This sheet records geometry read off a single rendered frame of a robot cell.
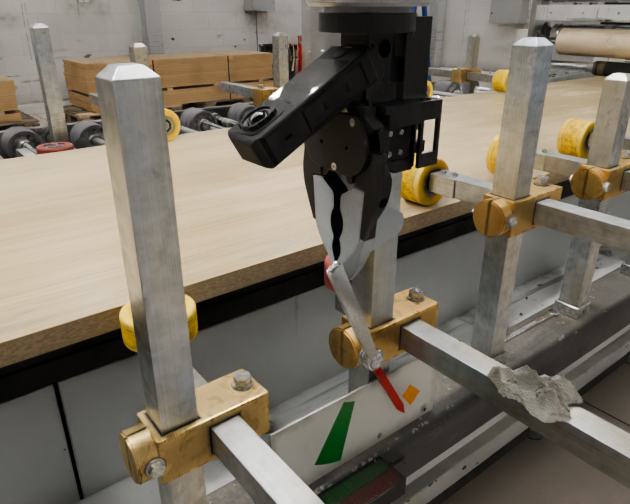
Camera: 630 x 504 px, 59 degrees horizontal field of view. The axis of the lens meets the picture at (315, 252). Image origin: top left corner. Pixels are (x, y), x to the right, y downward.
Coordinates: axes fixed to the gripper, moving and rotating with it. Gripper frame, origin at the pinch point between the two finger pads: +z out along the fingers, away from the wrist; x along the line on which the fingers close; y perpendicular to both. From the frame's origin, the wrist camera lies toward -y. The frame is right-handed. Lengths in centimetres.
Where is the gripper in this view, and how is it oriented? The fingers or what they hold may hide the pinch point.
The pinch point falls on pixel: (340, 267)
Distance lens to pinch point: 47.1
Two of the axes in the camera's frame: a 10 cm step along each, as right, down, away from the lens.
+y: 7.9, -2.5, 5.6
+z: 0.0, 9.1, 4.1
